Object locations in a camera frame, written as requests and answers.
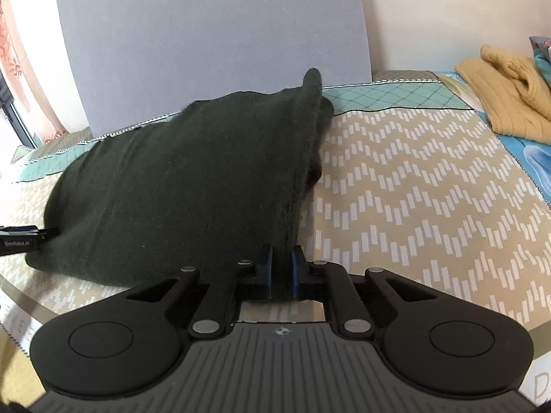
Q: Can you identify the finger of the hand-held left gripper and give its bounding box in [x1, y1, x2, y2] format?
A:
[0, 224, 61, 242]

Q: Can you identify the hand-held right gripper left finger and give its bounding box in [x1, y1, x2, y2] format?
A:
[127, 245, 276, 340]

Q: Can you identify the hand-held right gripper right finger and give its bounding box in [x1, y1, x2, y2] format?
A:
[290, 245, 436, 340]

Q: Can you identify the dark green knit sweater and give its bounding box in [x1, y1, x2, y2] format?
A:
[25, 68, 335, 299]

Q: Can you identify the beige chevron patterned bedspread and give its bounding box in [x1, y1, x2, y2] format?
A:
[0, 69, 551, 353]

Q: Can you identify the pink patterned curtain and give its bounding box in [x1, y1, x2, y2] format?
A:
[0, 0, 72, 145]

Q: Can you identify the grey padded headboard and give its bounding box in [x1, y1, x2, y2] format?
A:
[54, 0, 374, 139]

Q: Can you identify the mustard yellow knit sweater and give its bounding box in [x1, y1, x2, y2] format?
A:
[454, 44, 551, 144]

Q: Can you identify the dark window frame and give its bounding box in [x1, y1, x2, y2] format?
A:
[0, 66, 41, 149]

